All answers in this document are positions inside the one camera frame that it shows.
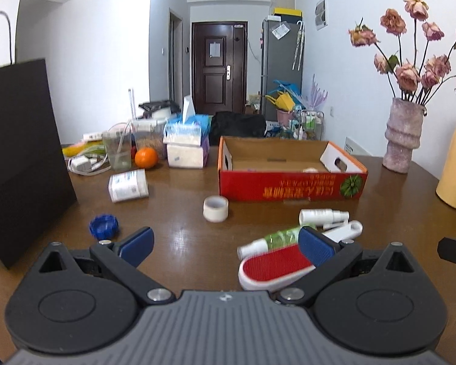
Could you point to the white charger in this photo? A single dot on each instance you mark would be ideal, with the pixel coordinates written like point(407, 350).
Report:
point(81, 164)

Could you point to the green tube bottle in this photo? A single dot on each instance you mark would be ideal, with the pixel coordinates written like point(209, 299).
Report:
point(277, 237)

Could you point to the white tape roll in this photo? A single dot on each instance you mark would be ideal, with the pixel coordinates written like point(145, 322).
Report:
point(215, 209)

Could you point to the blue tissue pack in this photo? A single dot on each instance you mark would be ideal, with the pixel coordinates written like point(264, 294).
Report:
point(186, 131)

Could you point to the blue and yellow hangers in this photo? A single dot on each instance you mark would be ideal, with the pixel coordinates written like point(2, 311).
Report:
point(285, 97)

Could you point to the white spray bottle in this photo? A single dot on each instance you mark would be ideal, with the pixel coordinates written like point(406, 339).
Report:
point(321, 216)

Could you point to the dark brown door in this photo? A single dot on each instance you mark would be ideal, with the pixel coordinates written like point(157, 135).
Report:
point(216, 87)

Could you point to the orange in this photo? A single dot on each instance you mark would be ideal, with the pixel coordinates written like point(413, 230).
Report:
point(146, 158)

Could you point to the paper notice on door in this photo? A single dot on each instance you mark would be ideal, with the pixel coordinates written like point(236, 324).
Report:
point(215, 48)

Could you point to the yellow green packet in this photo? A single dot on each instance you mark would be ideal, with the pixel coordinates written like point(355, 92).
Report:
point(78, 150)

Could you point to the black paper bag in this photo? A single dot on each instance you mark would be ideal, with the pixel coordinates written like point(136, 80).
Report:
point(22, 159)

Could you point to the yellow box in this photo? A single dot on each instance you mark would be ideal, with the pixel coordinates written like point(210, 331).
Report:
point(287, 13)

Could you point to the grey fridge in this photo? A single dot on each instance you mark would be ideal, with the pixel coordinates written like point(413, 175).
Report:
point(279, 64)

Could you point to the clear glass cup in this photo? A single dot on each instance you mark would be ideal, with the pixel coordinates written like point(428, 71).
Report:
point(117, 154)

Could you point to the red cardboard box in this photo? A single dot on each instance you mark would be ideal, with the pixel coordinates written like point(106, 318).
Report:
point(288, 190)

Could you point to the lavender plastic hangers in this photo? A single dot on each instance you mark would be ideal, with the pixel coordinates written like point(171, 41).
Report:
point(316, 95)

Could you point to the blue bottle cap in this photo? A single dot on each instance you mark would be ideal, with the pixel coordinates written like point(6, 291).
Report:
point(103, 227)

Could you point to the red white lint brush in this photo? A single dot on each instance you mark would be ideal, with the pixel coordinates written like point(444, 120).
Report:
point(273, 268)

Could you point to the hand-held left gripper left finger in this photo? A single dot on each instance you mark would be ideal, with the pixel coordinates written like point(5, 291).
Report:
point(138, 246)

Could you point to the white purple tissue pack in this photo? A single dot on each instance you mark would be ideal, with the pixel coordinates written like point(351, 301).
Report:
point(186, 156)

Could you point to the clear plastic bag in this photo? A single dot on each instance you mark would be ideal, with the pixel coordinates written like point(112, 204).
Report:
point(280, 31)

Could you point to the clear plastic food container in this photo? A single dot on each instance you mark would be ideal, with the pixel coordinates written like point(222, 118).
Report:
point(150, 138)

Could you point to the pink bucket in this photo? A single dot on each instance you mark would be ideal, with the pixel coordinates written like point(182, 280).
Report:
point(285, 118)

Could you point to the white pole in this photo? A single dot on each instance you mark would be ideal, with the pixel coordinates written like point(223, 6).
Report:
point(131, 104)

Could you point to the side room door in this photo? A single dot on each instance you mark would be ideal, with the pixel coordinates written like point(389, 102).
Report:
point(176, 57)

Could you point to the black white appliance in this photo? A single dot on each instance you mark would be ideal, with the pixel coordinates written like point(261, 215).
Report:
point(157, 109)

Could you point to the pink ceramic vase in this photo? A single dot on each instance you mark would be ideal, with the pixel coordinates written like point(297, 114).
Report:
point(402, 140)

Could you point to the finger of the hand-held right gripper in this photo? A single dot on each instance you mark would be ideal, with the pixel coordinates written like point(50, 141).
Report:
point(454, 253)

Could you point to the wall panel box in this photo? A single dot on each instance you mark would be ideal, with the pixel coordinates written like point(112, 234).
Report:
point(320, 13)

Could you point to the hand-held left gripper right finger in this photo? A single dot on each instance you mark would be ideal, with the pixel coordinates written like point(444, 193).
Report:
point(319, 249)

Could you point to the white pill bottle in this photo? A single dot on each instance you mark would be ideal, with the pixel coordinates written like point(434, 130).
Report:
point(128, 185)

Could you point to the black folding chair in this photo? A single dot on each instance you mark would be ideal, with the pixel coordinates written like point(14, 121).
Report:
point(237, 127)

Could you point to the white power strip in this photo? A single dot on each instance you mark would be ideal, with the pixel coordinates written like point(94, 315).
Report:
point(93, 136)

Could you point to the white folded umbrella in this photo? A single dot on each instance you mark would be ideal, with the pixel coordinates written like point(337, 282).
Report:
point(299, 45)

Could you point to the bunch of dried pink roses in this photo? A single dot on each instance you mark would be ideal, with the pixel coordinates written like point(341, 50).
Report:
point(408, 76)

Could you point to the metal rack cart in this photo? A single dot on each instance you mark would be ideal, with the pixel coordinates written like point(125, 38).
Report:
point(307, 125)

